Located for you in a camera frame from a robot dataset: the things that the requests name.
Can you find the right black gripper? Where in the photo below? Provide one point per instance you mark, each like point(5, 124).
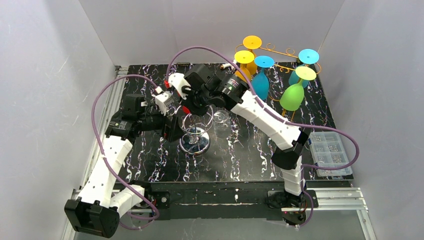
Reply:
point(192, 102)

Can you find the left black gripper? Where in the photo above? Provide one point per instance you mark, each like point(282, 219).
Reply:
point(168, 129)

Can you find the red plastic wine glass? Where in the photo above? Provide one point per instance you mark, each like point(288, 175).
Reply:
point(185, 109)

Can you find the silver round glass rack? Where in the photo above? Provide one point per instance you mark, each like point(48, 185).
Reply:
point(196, 140)

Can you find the clear glass tumbler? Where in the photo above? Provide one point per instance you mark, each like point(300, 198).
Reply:
point(222, 124)

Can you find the orange wine glass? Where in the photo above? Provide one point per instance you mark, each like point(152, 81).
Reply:
point(251, 43)
point(244, 57)

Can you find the teal wine glass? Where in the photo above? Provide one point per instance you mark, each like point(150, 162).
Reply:
point(260, 82)

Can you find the green plastic wine glass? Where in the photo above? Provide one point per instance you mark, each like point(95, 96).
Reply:
point(293, 96)

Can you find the gold wire glass rack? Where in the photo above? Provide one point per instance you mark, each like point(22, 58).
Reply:
point(278, 75)

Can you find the blue wine glass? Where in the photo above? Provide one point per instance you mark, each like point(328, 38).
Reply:
point(307, 57)

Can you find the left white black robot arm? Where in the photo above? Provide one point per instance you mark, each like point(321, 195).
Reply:
point(95, 210)

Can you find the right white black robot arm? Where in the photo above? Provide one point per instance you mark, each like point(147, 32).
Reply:
point(200, 88)

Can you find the white small fitting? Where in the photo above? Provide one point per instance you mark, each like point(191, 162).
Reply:
point(226, 65)

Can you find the clear plastic parts box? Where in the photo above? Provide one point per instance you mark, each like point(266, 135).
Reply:
point(327, 149)

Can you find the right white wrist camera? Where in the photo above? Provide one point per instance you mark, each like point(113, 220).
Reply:
point(178, 81)

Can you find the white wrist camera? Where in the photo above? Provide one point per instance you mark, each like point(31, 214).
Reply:
point(163, 100)
point(178, 81)

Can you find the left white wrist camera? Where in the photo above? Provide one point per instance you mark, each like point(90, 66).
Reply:
point(163, 100)

